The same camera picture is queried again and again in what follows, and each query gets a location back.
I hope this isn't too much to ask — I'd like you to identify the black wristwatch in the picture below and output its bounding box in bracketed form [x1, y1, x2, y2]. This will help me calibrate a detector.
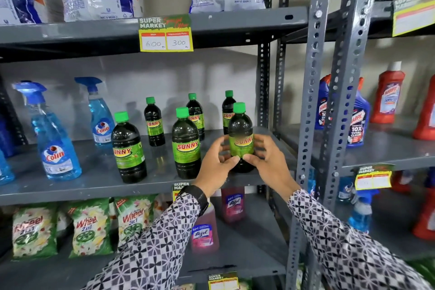
[176, 184, 210, 218]

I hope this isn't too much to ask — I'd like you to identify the blue toilet cleaner bottle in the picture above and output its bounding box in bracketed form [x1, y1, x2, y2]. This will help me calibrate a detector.
[346, 77, 371, 149]
[314, 74, 332, 131]

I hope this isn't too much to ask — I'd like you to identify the grey metal shelf rack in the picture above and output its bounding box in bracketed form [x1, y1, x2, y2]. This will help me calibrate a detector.
[272, 0, 435, 290]
[0, 0, 309, 290]

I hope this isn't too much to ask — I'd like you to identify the person's right forearm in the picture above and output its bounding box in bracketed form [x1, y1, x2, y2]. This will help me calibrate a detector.
[287, 189, 434, 290]

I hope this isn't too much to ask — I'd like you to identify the red toilet cleaner bottle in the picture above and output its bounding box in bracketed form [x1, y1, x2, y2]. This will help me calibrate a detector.
[390, 170, 412, 194]
[413, 75, 435, 141]
[412, 187, 435, 241]
[370, 61, 406, 125]

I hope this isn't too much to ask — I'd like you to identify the green detergent powder packet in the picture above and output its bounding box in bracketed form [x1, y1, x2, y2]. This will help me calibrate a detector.
[65, 199, 114, 259]
[12, 204, 59, 260]
[114, 194, 157, 250]

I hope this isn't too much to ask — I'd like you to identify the pink floor cleaner bottle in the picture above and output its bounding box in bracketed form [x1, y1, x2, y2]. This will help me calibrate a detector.
[191, 201, 220, 255]
[220, 187, 246, 224]

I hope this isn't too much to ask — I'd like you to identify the blue glass cleaner spray bottle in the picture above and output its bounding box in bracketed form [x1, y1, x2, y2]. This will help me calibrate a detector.
[348, 189, 380, 234]
[0, 148, 16, 186]
[74, 77, 116, 150]
[12, 80, 83, 181]
[337, 176, 356, 204]

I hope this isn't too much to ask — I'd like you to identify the yellow green price tag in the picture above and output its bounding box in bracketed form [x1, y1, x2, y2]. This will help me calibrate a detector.
[172, 182, 191, 203]
[208, 272, 240, 290]
[354, 164, 395, 191]
[138, 14, 194, 53]
[392, 0, 435, 37]

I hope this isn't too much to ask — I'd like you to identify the person's left forearm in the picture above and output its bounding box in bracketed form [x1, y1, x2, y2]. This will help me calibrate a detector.
[81, 188, 204, 290]

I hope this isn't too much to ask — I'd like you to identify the person's left hand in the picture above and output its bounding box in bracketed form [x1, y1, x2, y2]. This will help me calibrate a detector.
[193, 135, 241, 198]

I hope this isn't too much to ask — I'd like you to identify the dark cleaner bottle green cap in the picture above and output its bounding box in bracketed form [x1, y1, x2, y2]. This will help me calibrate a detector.
[186, 93, 206, 142]
[222, 90, 237, 135]
[171, 107, 202, 180]
[228, 102, 256, 174]
[143, 97, 166, 147]
[111, 111, 148, 184]

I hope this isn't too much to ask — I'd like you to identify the dark blue bottle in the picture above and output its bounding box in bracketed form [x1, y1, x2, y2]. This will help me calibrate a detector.
[0, 112, 19, 158]

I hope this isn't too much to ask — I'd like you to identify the person's right hand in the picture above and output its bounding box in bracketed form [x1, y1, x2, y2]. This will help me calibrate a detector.
[242, 133, 302, 196]

